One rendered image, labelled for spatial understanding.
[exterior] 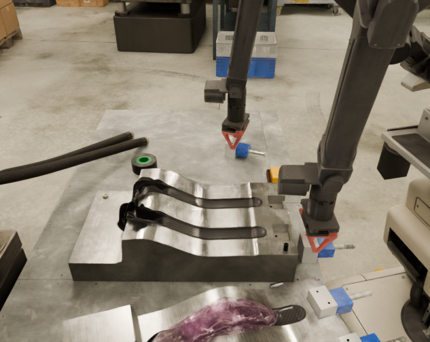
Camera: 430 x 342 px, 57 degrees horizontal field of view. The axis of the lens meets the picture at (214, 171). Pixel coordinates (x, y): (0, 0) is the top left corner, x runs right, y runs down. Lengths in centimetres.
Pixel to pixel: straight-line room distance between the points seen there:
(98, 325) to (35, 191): 203
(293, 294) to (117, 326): 35
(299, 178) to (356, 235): 152
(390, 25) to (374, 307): 127
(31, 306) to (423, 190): 98
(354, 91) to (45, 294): 75
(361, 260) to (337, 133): 155
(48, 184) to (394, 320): 210
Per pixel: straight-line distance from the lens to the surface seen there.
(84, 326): 76
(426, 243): 115
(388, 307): 166
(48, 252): 107
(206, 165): 129
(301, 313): 84
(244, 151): 130
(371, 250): 226
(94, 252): 95
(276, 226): 95
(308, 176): 82
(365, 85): 61
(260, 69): 415
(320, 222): 90
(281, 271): 92
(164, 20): 483
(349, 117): 66
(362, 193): 264
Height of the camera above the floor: 152
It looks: 35 degrees down
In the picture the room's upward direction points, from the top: straight up
